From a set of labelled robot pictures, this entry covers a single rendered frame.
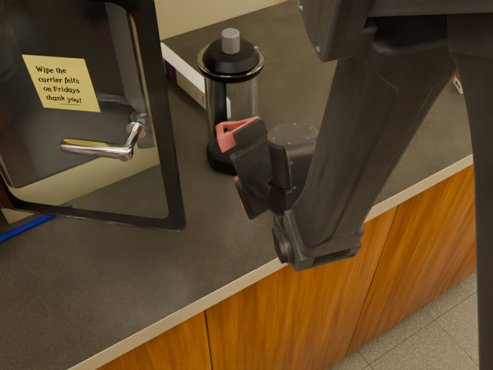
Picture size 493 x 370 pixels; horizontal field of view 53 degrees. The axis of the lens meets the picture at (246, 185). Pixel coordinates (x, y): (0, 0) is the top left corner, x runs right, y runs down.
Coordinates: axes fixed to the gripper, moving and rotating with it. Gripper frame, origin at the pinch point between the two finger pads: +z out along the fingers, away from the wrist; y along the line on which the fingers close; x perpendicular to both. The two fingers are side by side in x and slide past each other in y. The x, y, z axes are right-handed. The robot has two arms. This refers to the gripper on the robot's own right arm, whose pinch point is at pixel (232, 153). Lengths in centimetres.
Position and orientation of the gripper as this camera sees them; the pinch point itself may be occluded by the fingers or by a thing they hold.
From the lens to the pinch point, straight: 74.3
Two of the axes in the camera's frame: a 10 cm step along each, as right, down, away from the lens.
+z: -5.0, -4.1, 7.6
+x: -8.2, 5.0, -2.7
